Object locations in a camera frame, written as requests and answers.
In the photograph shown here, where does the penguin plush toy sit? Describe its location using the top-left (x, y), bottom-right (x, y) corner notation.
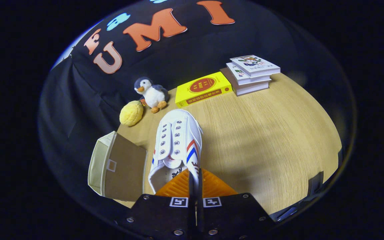
top-left (134, 77), bottom-right (169, 114)

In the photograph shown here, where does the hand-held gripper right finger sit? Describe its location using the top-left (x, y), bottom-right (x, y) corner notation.
top-left (198, 168), bottom-right (275, 240)

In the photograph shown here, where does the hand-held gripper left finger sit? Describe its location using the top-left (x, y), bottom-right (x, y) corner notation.
top-left (117, 168), bottom-right (196, 239)

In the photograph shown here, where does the yellow round plush toy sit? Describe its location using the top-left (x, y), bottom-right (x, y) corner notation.
top-left (119, 101), bottom-right (144, 127)

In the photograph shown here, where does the white canvas shoe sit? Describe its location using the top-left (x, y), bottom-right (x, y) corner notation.
top-left (148, 109), bottom-right (203, 194)

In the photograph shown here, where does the yellow book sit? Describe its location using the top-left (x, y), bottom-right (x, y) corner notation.
top-left (175, 72), bottom-right (232, 108)

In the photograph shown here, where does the beige fabric storage box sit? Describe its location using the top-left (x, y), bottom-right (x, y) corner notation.
top-left (88, 131), bottom-right (148, 202)

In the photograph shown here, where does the brown cover book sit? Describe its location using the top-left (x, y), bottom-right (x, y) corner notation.
top-left (220, 68), bottom-right (270, 96)

